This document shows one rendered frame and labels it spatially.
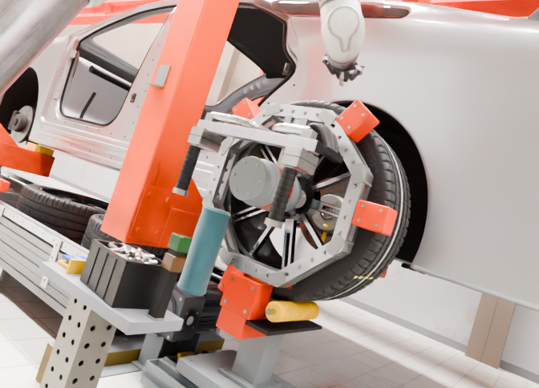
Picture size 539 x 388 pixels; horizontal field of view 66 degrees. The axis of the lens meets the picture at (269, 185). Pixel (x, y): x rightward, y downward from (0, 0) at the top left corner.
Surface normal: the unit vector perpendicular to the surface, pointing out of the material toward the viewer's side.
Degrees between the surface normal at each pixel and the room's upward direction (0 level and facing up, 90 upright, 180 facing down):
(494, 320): 90
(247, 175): 90
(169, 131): 90
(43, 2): 88
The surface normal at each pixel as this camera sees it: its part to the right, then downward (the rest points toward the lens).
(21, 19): 0.65, 0.11
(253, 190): -0.54, -0.22
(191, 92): 0.78, 0.21
